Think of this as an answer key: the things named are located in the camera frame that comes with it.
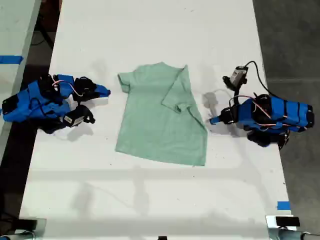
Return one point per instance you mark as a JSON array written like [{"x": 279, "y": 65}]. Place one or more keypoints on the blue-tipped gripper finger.
[
  {"x": 88, "y": 98},
  {"x": 217, "y": 118},
  {"x": 102, "y": 90},
  {"x": 216, "y": 122}
]

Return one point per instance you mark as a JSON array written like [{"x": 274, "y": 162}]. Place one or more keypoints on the pale green T-shirt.
[{"x": 160, "y": 120}]

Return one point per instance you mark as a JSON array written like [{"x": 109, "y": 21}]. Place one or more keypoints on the blue and black robot arm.
[
  {"x": 280, "y": 112},
  {"x": 37, "y": 105}
]

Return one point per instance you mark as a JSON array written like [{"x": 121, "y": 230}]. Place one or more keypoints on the long blue tape strip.
[{"x": 11, "y": 59}]

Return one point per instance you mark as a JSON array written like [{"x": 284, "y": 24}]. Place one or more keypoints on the short blue tape strip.
[{"x": 283, "y": 205}]

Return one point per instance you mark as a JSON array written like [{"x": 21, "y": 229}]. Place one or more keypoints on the small black box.
[
  {"x": 27, "y": 224},
  {"x": 287, "y": 221}
]

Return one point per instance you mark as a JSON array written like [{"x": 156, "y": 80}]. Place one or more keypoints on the small black clip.
[{"x": 162, "y": 238}]

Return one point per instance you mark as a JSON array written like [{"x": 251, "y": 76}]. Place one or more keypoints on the grey metal tube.
[
  {"x": 300, "y": 235},
  {"x": 15, "y": 236}
]

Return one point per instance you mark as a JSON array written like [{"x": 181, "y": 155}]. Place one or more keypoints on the black camera stalk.
[
  {"x": 86, "y": 113},
  {"x": 238, "y": 91}
]

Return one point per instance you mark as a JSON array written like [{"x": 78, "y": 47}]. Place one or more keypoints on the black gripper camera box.
[
  {"x": 238, "y": 75},
  {"x": 73, "y": 120}
]

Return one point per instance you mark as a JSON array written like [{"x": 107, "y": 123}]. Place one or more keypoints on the metal table corner bracket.
[
  {"x": 271, "y": 228},
  {"x": 41, "y": 228}
]

